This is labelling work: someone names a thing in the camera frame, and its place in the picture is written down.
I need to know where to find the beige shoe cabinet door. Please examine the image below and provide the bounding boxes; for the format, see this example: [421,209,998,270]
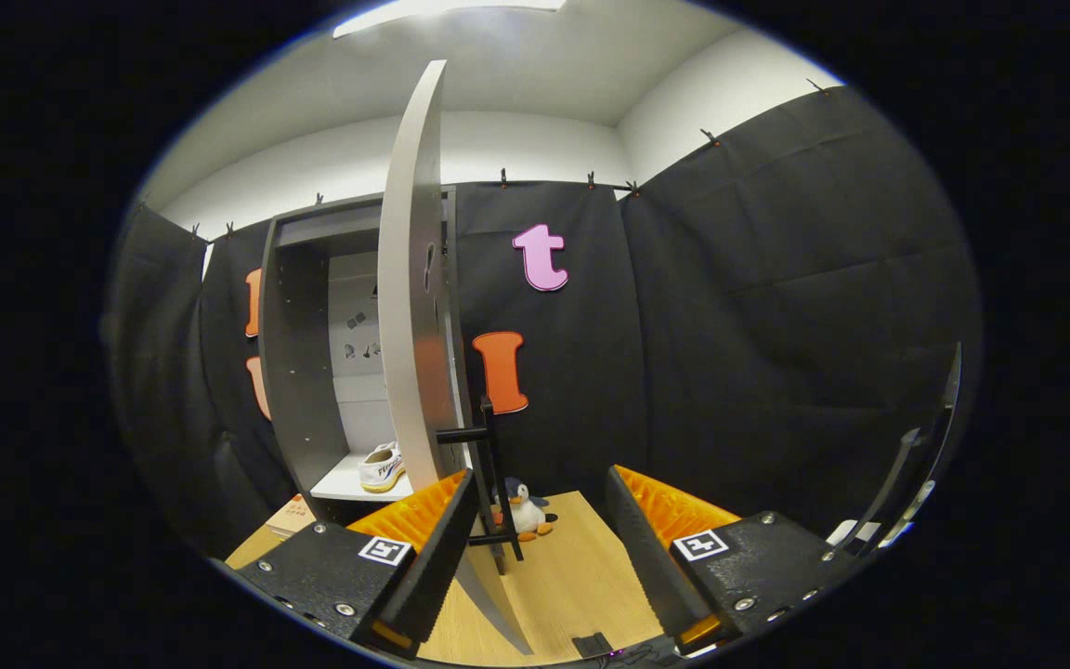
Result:
[377,60,536,656]

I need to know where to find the black metal stand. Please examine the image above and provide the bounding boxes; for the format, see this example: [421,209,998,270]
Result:
[855,342,963,558]

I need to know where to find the wide ceiling light panel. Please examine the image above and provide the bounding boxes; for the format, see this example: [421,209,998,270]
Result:
[333,0,568,38]

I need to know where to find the black door handle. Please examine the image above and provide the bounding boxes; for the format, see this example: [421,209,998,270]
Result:
[436,397,525,574]

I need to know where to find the white canvas shoe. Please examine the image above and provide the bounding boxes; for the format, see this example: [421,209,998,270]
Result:
[359,441,406,493]

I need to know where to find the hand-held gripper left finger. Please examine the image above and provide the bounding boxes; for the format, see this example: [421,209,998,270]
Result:
[236,467,480,659]

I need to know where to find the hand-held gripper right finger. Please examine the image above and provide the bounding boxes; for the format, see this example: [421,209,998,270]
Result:
[605,465,870,656]

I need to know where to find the penguin plush toy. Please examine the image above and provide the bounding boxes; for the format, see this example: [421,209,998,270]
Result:
[493,477,559,543]

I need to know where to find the black backdrop cloth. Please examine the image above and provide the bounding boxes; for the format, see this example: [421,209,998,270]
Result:
[108,85,982,560]

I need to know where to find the grey shoe cabinet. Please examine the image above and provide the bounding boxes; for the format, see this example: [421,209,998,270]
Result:
[258,186,476,528]

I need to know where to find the stack of books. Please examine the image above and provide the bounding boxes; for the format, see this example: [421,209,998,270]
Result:
[264,494,318,540]

